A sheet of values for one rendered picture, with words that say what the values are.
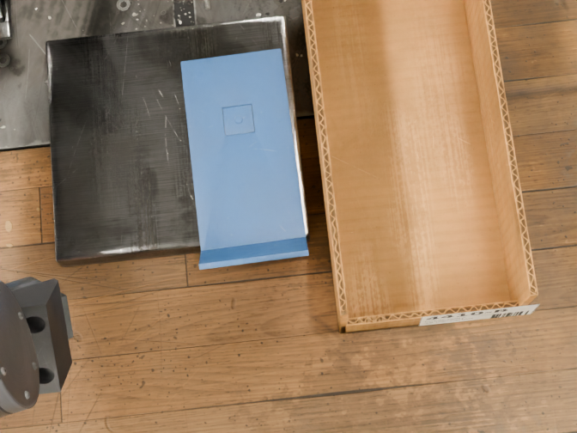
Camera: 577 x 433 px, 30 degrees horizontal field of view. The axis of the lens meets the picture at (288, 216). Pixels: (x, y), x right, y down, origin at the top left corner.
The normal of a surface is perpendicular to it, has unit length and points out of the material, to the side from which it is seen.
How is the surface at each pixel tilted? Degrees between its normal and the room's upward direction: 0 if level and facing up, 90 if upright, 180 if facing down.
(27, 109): 0
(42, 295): 59
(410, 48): 0
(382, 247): 0
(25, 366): 85
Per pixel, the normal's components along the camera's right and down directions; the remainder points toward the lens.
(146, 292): -0.04, -0.25
